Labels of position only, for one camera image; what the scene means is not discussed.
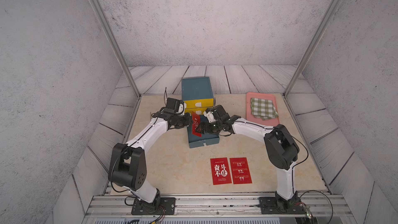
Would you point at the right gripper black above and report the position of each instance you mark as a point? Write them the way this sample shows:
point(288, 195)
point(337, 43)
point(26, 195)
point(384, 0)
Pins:
point(206, 129)

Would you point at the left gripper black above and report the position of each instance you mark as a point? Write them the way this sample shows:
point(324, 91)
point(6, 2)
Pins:
point(188, 121)

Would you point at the red postcard must text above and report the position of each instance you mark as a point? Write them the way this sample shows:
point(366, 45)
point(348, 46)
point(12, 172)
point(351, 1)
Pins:
point(196, 121)

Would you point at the yellow bottom drawer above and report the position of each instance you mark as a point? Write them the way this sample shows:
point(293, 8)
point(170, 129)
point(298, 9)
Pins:
point(197, 110)

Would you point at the yellow drawer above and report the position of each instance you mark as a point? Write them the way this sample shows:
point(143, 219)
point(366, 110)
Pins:
point(197, 110)
point(199, 103)

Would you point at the teal bottom drawer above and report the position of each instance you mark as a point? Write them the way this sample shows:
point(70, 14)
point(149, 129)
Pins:
point(204, 140)

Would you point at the yellow top drawer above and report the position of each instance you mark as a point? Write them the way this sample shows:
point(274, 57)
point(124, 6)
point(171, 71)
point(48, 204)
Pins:
point(199, 103)

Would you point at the teal drawer cabinet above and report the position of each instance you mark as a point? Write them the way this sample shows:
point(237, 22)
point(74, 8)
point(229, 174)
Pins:
point(196, 88)

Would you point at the red postcard chinese text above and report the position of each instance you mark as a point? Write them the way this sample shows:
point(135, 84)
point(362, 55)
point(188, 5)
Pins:
point(220, 171)

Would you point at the red postcard english text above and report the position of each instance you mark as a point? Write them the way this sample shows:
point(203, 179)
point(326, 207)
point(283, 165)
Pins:
point(240, 171)

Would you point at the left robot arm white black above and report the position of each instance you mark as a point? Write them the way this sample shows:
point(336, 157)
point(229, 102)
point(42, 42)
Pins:
point(128, 161)

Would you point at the pink tray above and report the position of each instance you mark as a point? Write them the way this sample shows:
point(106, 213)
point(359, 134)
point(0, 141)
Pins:
point(250, 117)

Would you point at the green checked cloth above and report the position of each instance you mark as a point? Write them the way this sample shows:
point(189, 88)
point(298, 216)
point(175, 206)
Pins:
point(263, 109)

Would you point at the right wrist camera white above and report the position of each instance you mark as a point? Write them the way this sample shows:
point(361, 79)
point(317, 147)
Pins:
point(210, 117)

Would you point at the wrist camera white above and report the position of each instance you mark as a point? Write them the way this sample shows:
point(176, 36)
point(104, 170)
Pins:
point(181, 108)
point(210, 117)

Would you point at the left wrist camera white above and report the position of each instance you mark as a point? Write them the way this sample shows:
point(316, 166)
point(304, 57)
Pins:
point(181, 108)

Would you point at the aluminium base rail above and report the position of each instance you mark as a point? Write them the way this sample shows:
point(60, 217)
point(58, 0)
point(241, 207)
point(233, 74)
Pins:
point(320, 204)

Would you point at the left aluminium frame post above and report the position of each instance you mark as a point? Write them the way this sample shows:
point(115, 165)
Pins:
point(96, 5)

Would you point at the aluminium frame post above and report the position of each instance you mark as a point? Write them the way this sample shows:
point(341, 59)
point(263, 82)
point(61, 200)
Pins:
point(96, 5)
point(323, 24)

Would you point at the right aluminium frame post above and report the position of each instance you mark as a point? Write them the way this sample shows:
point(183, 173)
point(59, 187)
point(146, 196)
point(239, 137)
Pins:
point(323, 24)

